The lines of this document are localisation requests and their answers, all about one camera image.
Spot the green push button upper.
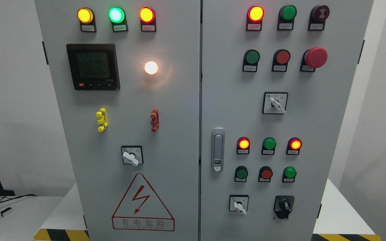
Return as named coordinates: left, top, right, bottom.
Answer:
left=242, top=49, right=260, bottom=73

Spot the red push button upper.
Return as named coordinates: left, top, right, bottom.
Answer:
left=271, top=49, right=291, bottom=72

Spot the left door white selector switch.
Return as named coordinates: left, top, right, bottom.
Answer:
left=121, top=145, right=144, bottom=167

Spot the red electrical hazard warning sign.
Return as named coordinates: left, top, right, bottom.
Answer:
left=112, top=173, right=176, bottom=232

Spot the white glowing indicator light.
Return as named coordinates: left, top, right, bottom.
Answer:
left=144, top=61, right=159, bottom=75

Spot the red lit light middle left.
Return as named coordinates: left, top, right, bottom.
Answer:
left=236, top=136, right=251, bottom=155

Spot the grey cabinet door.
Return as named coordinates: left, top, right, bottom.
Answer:
left=200, top=0, right=373, bottom=241
left=35, top=0, right=201, bottom=241

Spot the red push button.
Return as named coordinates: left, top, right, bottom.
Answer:
left=258, top=166, right=273, bottom=182
left=271, top=49, right=291, bottom=72

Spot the red light middle right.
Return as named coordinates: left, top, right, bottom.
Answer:
left=285, top=137, right=302, bottom=155

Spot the left grey cabinet door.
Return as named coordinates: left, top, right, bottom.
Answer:
left=35, top=0, right=201, bottom=241

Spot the red emergency stop mushroom button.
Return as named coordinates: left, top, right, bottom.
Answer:
left=299, top=46, right=328, bottom=73

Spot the black digital power meter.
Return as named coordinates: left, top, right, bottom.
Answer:
left=66, top=43, right=120, bottom=91

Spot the red push button lower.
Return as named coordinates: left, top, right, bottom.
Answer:
left=258, top=166, right=273, bottom=182

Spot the black cable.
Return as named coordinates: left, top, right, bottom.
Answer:
left=0, top=194, right=39, bottom=210

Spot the red lit light top right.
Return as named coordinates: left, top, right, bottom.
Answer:
left=246, top=5, right=265, bottom=31

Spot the upper right white selector switch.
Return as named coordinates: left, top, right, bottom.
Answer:
left=262, top=92, right=288, bottom=114

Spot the red terminal connector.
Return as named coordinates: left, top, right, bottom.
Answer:
left=150, top=108, right=159, bottom=132

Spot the yellow black hazard tape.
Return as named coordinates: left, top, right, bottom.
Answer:
left=311, top=234, right=381, bottom=241
left=34, top=229, right=90, bottom=241

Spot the dark red buzzer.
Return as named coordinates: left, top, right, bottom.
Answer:
left=308, top=5, right=330, bottom=31

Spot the black rotary knob switch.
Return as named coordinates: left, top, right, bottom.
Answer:
left=273, top=195, right=295, bottom=219

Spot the yellow black hazard tape right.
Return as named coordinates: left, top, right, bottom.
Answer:
left=311, top=234, right=381, bottom=241

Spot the yellow indicator light top left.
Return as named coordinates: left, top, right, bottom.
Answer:
left=77, top=7, right=97, bottom=32

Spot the lower white selector switch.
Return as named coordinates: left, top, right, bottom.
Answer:
left=229, top=195, right=249, bottom=216

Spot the red lit light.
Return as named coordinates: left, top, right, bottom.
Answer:
left=236, top=136, right=251, bottom=155
left=246, top=5, right=265, bottom=31

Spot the yellow black hazard tape left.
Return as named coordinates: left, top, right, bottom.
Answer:
left=34, top=229, right=90, bottom=241

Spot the silver cabinet door handle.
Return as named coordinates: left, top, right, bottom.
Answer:
left=211, top=128, right=225, bottom=172

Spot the green indicator light top left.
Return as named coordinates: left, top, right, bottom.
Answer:
left=108, top=6, right=128, bottom=32

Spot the dark green light top right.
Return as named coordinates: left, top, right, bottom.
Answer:
left=277, top=5, right=297, bottom=30

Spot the green light lower right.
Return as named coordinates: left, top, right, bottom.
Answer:
left=282, top=166, right=297, bottom=183

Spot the small black white adapter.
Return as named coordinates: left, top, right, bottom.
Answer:
left=0, top=207, right=13, bottom=218

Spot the yellow terminal connector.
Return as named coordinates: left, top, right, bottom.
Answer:
left=95, top=108, right=108, bottom=132

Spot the green light middle centre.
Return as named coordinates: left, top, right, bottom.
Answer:
left=261, top=137, right=277, bottom=155

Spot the green push button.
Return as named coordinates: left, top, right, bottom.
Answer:
left=242, top=49, right=260, bottom=73
left=234, top=166, right=248, bottom=182

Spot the red-orange indicator light top left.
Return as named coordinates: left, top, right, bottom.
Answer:
left=139, top=6, right=156, bottom=32

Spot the right grey cabinet door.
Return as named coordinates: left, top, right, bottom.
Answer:
left=200, top=0, right=373, bottom=241

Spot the green push button lower left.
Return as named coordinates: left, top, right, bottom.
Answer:
left=234, top=166, right=248, bottom=182

